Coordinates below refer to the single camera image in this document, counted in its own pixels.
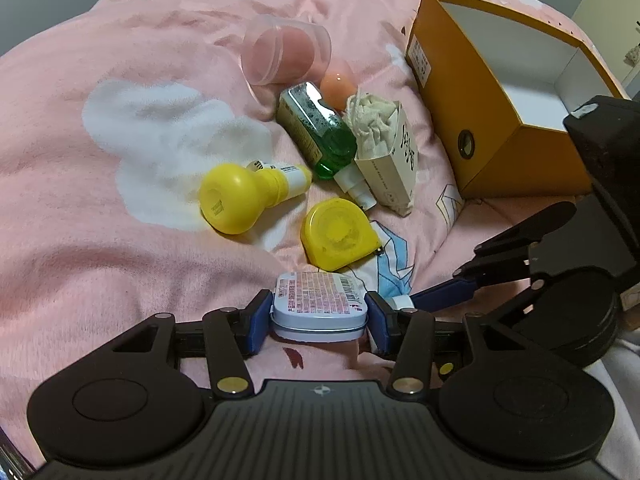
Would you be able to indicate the pink printed blanket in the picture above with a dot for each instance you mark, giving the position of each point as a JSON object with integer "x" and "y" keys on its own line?
{"x": 125, "y": 135}

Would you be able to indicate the clear plastic container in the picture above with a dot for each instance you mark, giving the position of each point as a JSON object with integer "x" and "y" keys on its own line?
{"x": 300, "y": 45}

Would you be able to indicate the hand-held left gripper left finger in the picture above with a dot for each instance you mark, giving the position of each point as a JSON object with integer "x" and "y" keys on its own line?
{"x": 258, "y": 321}

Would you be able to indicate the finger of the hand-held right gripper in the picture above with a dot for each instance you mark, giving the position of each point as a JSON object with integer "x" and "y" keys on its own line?
{"x": 525, "y": 232}
{"x": 445, "y": 294}

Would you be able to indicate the green liquid bottle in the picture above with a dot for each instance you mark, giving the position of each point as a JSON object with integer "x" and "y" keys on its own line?
{"x": 320, "y": 130}

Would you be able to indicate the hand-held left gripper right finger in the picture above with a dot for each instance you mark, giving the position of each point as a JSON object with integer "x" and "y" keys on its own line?
{"x": 379, "y": 325}

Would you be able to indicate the white labelled tin box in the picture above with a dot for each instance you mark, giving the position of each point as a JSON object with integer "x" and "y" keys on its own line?
{"x": 315, "y": 300}

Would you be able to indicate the orange cardboard box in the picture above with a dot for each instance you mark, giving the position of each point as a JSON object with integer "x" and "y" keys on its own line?
{"x": 480, "y": 110}

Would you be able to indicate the beige tissue pack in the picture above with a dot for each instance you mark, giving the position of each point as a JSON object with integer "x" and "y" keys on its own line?
{"x": 387, "y": 160}

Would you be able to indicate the white cloth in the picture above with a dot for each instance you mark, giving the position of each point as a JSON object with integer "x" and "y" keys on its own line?
{"x": 615, "y": 410}

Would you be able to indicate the white cabinet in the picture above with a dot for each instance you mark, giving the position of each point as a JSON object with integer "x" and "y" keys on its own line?
{"x": 607, "y": 5}

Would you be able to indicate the yellow tape measure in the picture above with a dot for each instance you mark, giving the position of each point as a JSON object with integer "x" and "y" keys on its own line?
{"x": 334, "y": 234}

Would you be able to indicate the orange egg-shaped sponge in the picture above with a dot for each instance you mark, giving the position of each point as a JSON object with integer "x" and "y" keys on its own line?
{"x": 337, "y": 85}

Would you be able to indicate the yellow bottle with bulbous cap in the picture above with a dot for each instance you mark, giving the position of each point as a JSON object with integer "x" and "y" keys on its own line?
{"x": 235, "y": 200}

